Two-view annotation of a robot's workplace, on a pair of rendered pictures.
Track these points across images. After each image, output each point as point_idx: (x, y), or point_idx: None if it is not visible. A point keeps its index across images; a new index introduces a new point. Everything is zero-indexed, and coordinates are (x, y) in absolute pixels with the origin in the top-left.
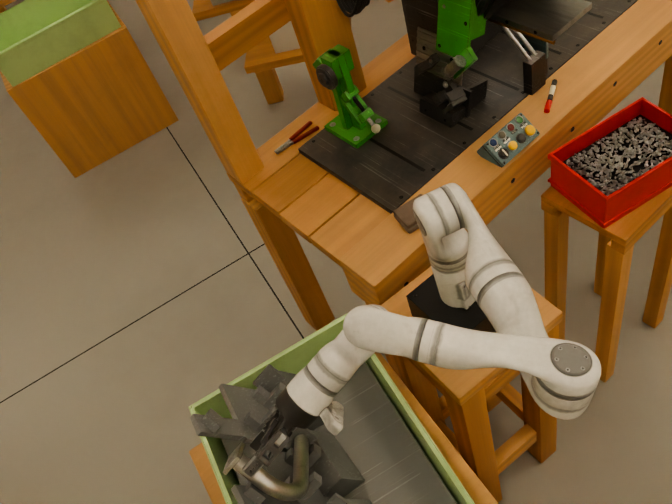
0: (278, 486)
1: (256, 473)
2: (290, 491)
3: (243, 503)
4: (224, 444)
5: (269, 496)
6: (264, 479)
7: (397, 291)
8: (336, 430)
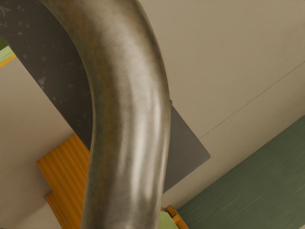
0: (154, 81)
1: (154, 208)
2: (129, 5)
3: (200, 164)
4: None
5: (74, 53)
6: (160, 161)
7: None
8: None
